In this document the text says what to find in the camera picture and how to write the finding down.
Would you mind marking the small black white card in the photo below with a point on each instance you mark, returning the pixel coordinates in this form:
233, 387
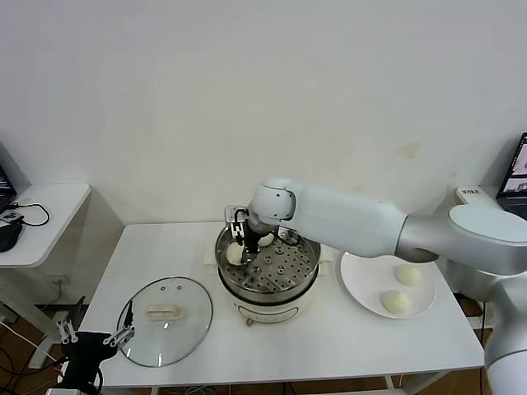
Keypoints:
11, 217

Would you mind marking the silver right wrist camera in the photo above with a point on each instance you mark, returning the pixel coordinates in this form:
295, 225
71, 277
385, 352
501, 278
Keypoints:
230, 212

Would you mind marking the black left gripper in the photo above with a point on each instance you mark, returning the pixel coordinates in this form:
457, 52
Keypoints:
84, 349

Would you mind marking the white round plate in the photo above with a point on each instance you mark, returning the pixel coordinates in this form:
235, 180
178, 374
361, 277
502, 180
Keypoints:
362, 288

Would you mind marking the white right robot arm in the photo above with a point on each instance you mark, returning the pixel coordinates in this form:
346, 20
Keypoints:
350, 226

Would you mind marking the small printed label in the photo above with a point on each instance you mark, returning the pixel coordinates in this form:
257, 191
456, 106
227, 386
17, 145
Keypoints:
471, 191

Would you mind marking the cream electric cooker pot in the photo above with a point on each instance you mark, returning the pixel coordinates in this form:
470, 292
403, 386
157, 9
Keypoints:
267, 310

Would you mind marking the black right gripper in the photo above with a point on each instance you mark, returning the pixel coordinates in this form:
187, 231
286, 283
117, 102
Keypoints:
251, 240

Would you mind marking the white steamed baozi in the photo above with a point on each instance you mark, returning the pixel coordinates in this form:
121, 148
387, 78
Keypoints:
408, 275
265, 240
395, 303
234, 254

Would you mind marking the dark open laptop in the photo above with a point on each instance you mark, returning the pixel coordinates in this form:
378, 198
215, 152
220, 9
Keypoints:
514, 193

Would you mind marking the black computer mouse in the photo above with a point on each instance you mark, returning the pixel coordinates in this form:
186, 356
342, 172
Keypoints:
8, 238

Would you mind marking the white wall power socket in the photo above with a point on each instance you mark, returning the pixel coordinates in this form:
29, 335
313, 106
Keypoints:
62, 281

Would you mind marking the laptop with pink screen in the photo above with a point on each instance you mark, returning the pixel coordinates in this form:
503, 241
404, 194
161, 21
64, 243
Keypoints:
5, 181

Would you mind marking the stainless steel steamer basket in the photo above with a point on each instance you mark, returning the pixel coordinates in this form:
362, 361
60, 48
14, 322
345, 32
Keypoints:
288, 267

